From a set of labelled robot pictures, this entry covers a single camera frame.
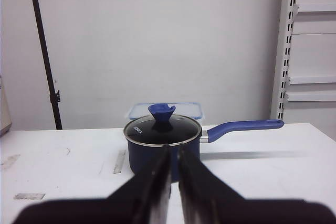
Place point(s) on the white slotted shelving rack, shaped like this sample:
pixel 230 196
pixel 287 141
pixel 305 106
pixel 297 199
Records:
pixel 304 79

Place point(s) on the clear plastic food container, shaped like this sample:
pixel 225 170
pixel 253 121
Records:
pixel 190 109

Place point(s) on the glass pot lid blue knob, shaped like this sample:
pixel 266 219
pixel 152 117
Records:
pixel 162 127

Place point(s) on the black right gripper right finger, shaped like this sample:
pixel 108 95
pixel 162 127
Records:
pixel 203 195

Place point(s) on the black tripod pole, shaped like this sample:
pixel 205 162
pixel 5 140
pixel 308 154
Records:
pixel 54 96

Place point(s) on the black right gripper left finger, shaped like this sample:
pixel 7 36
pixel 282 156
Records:
pixel 145 197

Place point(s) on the blue saucepan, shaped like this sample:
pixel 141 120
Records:
pixel 139 155

